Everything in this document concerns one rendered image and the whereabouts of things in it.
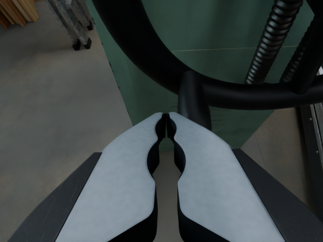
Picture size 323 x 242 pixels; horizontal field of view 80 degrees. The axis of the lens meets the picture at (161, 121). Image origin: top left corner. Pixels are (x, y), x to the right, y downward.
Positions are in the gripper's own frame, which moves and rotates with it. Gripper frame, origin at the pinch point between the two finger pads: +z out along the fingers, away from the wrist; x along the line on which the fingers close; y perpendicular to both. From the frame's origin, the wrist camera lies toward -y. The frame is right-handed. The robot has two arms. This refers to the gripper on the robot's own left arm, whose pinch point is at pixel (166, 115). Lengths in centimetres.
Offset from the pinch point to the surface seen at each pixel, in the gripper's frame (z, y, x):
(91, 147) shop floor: 61, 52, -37
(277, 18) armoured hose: 11.1, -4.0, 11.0
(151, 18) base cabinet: 25.3, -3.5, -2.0
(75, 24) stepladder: 112, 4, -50
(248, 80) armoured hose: 15.4, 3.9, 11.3
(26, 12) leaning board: 142, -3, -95
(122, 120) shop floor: 73, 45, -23
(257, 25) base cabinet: 26.3, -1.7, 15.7
